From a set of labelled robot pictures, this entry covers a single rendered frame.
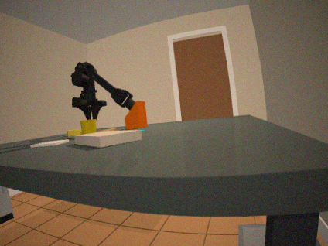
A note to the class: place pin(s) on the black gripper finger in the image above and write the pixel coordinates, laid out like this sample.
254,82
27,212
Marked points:
87,111
95,112

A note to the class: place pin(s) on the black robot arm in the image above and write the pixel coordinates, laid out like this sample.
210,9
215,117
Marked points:
85,75

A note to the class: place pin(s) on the white flat block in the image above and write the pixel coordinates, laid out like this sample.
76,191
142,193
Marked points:
103,139

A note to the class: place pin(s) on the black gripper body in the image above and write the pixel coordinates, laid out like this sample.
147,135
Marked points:
89,94

